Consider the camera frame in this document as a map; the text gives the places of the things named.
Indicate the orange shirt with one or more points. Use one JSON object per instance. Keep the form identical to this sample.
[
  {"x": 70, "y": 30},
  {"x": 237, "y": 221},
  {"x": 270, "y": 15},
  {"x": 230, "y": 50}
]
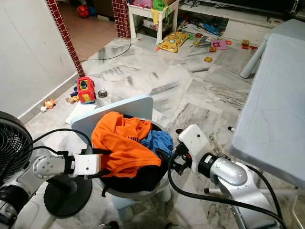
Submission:
[{"x": 121, "y": 148}]

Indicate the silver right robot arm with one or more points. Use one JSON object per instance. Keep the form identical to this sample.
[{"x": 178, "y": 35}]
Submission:
[{"x": 238, "y": 176}]

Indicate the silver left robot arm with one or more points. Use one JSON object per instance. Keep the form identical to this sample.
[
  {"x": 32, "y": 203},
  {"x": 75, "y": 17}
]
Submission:
[{"x": 47, "y": 168}]

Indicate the blue garment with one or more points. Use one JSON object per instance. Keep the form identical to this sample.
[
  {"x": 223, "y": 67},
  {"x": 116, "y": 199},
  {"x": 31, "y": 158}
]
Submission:
[{"x": 159, "y": 140}]

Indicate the round grey laundry basket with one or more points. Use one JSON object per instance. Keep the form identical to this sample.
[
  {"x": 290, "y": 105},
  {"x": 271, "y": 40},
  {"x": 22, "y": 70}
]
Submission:
[{"x": 159, "y": 188}]

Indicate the white paper sheet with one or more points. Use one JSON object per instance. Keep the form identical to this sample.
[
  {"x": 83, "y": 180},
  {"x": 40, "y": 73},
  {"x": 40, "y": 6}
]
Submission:
[{"x": 80, "y": 114}]

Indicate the dark navy garment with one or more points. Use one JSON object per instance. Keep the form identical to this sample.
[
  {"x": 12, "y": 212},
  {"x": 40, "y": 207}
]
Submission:
[{"x": 136, "y": 180}]

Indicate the black standing fan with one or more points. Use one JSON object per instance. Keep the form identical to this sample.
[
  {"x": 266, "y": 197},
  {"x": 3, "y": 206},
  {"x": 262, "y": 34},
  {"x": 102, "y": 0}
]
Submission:
[{"x": 66, "y": 195}]

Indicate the small metal bowl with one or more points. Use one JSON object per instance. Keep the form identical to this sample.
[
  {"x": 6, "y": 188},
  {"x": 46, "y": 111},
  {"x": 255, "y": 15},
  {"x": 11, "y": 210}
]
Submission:
[{"x": 102, "y": 93}]

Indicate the red toy cube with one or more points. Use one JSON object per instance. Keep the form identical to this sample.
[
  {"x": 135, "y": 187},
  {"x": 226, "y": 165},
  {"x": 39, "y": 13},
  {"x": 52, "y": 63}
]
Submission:
[{"x": 86, "y": 89}]

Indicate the small toy figure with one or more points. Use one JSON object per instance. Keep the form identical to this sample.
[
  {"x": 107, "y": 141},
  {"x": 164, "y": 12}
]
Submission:
[{"x": 48, "y": 104}]

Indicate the small yellow toy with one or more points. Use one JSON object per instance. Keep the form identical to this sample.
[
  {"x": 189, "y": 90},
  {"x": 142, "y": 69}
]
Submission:
[{"x": 208, "y": 59}]

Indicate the yellow toy cushion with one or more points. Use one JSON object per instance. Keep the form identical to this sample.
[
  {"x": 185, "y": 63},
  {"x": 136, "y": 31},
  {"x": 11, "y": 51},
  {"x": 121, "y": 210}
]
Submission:
[{"x": 173, "y": 42}]

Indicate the pink square toy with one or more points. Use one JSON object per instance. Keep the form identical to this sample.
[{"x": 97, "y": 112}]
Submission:
[{"x": 219, "y": 45}]

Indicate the large white folding table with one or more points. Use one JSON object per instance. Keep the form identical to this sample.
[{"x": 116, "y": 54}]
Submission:
[{"x": 271, "y": 95}]

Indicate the small white side table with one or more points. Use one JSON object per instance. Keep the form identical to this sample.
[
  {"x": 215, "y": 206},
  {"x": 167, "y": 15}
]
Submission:
[{"x": 143, "y": 10}]

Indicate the white television bench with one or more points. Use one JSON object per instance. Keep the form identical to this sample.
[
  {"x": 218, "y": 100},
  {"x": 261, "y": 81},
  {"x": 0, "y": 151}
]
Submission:
[{"x": 233, "y": 15}]

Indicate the red ball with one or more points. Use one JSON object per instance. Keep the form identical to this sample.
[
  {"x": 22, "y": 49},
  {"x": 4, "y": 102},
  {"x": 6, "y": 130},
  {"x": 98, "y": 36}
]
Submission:
[{"x": 83, "y": 11}]

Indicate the black television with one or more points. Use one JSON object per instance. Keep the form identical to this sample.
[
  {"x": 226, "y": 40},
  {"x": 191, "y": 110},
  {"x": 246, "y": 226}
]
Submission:
[{"x": 238, "y": 4}]

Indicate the small light grey table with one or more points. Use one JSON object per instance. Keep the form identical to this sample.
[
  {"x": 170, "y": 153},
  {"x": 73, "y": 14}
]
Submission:
[{"x": 288, "y": 27}]

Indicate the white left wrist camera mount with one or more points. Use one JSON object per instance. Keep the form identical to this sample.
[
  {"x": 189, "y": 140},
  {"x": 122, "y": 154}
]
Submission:
[{"x": 87, "y": 164}]

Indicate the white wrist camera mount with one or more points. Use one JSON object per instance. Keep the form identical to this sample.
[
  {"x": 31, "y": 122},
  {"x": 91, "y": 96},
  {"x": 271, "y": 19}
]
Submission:
[
  {"x": 194, "y": 143},
  {"x": 87, "y": 164}
]

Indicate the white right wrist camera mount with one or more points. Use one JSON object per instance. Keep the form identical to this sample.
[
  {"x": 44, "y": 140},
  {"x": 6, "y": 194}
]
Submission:
[{"x": 194, "y": 143}]

